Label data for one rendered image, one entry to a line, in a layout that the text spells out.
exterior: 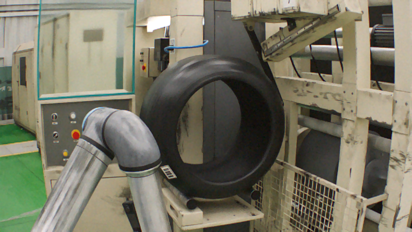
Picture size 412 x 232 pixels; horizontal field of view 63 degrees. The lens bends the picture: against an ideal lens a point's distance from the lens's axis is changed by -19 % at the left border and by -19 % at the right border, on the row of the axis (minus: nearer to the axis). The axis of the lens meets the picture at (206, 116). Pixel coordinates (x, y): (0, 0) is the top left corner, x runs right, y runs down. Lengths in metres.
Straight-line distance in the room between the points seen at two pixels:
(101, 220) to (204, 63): 1.11
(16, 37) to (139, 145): 9.63
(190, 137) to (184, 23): 0.53
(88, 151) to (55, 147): 1.07
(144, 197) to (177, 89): 0.55
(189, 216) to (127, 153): 0.67
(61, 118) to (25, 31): 8.58
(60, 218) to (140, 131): 0.34
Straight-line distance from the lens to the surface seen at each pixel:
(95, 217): 2.22
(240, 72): 1.56
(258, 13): 1.69
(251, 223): 2.22
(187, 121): 1.90
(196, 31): 1.89
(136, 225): 1.35
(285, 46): 1.76
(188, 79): 1.49
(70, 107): 2.11
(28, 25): 10.65
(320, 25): 1.54
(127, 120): 1.03
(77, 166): 1.08
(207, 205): 1.85
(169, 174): 1.55
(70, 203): 1.08
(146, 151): 1.01
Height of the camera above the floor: 1.48
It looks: 9 degrees down
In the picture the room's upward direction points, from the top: straight up
